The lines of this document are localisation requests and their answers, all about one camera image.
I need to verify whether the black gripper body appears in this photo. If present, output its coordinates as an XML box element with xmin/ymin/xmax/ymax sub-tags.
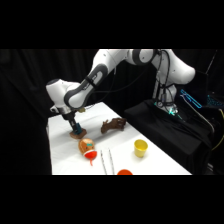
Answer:
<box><xmin>62</xmin><ymin>111</ymin><xmax>80</xmax><ymax>126</ymax></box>

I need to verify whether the wooden block with blue centre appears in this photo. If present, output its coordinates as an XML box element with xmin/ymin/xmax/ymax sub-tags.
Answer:
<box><xmin>69</xmin><ymin>127</ymin><xmax>88</xmax><ymax>140</ymax></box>

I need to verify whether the orange and brown plush toy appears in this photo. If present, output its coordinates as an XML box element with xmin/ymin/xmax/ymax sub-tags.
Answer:
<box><xmin>78</xmin><ymin>137</ymin><xmax>99</xmax><ymax>167</ymax></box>

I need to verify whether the brown moose plush toy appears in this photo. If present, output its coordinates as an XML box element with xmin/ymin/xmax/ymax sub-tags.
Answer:
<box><xmin>100</xmin><ymin>117</ymin><xmax>128</xmax><ymax>135</ymax></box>

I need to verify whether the black curtain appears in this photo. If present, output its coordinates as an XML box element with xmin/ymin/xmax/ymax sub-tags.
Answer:
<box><xmin>0</xmin><ymin>49</ymin><xmax>224</xmax><ymax>176</ymax></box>

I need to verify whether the orange bowl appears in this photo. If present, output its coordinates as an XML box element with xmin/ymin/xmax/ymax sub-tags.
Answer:
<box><xmin>116</xmin><ymin>168</ymin><xmax>134</xmax><ymax>176</ymax></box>

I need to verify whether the yellow plastic cup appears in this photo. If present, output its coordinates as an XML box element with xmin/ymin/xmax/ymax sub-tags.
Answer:
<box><xmin>133</xmin><ymin>139</ymin><xmax>149</xmax><ymax>159</ymax></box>

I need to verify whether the black cloth-covered robot stand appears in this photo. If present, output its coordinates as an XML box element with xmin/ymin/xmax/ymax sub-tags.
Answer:
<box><xmin>123</xmin><ymin>99</ymin><xmax>214</xmax><ymax>176</ymax></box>

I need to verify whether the small green light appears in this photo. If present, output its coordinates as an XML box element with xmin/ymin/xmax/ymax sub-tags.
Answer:
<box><xmin>168</xmin><ymin>107</ymin><xmax>180</xmax><ymax>118</ymax></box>

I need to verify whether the blue-lit device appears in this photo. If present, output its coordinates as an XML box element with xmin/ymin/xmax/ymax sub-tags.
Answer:
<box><xmin>179</xmin><ymin>88</ymin><xmax>204</xmax><ymax>110</ymax></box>

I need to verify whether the teal-lit keyboard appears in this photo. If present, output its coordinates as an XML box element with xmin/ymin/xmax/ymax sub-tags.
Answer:
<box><xmin>206</xmin><ymin>94</ymin><xmax>224</xmax><ymax>110</ymax></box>

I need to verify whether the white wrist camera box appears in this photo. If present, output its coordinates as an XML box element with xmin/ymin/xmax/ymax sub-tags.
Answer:
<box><xmin>49</xmin><ymin>104</ymin><xmax>62</xmax><ymax>115</ymax></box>

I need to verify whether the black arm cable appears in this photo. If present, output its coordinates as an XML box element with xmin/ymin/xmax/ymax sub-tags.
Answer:
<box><xmin>89</xmin><ymin>49</ymin><xmax>173</xmax><ymax>105</ymax></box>

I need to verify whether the yellow cable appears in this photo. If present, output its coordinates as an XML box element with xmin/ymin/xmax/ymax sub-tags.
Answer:
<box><xmin>211</xmin><ymin>109</ymin><xmax>224</xmax><ymax>152</ymax></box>

